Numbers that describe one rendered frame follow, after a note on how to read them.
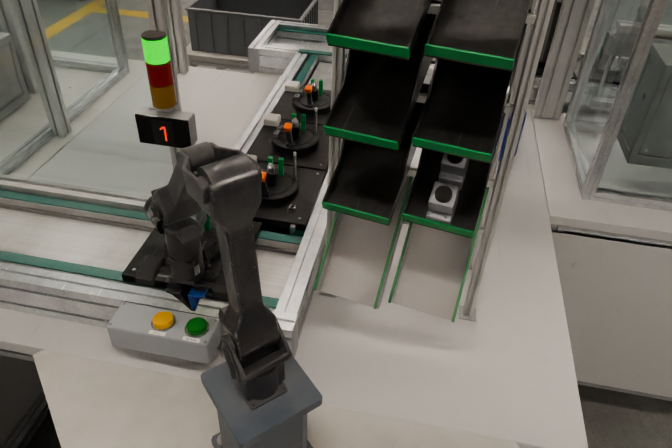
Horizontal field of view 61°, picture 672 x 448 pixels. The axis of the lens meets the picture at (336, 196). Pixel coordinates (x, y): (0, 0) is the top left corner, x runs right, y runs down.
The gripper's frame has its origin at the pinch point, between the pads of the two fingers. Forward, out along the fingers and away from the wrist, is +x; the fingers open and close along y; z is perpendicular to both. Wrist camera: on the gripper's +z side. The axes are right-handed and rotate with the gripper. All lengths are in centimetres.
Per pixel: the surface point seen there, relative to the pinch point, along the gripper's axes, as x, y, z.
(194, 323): 7.7, 0.5, 0.1
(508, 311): 19, -63, 28
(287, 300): 8.9, -15.3, 11.1
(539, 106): 14, -78, 128
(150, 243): 7.7, 19.3, 20.1
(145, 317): 8.9, 11.0, 0.3
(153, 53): -33.8, 16.8, 30.6
